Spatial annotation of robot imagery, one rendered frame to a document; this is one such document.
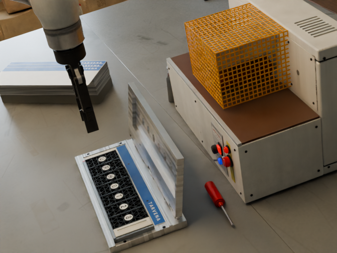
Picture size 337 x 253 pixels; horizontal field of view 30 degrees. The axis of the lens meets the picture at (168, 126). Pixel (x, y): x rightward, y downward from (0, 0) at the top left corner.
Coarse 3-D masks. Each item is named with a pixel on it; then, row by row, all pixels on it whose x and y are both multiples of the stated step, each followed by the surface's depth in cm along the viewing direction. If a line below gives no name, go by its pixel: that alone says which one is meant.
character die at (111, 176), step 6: (120, 168) 182; (102, 174) 181; (108, 174) 180; (114, 174) 180; (120, 174) 179; (126, 174) 179; (96, 180) 179; (102, 180) 178; (108, 180) 178; (114, 180) 177; (96, 186) 176
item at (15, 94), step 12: (108, 72) 228; (96, 84) 219; (108, 84) 228; (12, 96) 231; (24, 96) 230; (36, 96) 228; (48, 96) 226; (60, 96) 225; (72, 96) 223; (96, 96) 220
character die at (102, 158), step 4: (108, 152) 189; (112, 152) 190; (116, 152) 189; (96, 156) 189; (100, 156) 188; (104, 156) 188; (108, 156) 188; (112, 156) 188; (116, 156) 187; (88, 160) 188; (92, 160) 187; (96, 160) 187; (100, 160) 187; (104, 160) 186; (108, 160) 187; (112, 160) 186; (88, 164) 186; (92, 164) 187; (96, 164) 186; (100, 164) 185; (88, 168) 184
